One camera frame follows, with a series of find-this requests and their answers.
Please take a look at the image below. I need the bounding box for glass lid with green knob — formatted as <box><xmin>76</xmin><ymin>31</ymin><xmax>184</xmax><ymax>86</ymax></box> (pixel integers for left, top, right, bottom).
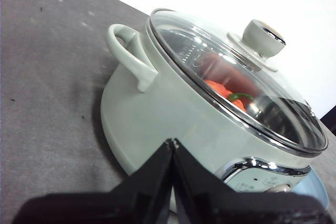
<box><xmin>145</xmin><ymin>8</ymin><xmax>329</xmax><ymax>158</ymax></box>

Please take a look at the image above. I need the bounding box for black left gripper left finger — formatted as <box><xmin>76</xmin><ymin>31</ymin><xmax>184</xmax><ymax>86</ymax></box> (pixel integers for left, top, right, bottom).
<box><xmin>12</xmin><ymin>137</ymin><xmax>174</xmax><ymax>224</ymax></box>

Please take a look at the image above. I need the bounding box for orange toy pumpkin green stem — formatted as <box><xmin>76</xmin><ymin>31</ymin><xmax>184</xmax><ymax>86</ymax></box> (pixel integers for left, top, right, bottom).
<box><xmin>204</xmin><ymin>78</ymin><xmax>255</xmax><ymax>113</ymax></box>

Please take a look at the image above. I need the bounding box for blue plate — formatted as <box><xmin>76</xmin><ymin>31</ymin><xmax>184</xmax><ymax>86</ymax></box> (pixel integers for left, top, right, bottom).
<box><xmin>290</xmin><ymin>168</ymin><xmax>330</xmax><ymax>212</ymax></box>

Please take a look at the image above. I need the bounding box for pale green electric steamer pot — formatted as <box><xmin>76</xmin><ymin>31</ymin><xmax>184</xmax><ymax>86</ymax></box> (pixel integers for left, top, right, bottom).
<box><xmin>100</xmin><ymin>8</ymin><xmax>329</xmax><ymax>213</ymax></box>

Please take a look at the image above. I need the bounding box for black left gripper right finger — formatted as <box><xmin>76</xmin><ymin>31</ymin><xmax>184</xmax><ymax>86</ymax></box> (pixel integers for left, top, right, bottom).
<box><xmin>172</xmin><ymin>138</ymin><xmax>332</xmax><ymax>224</ymax></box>

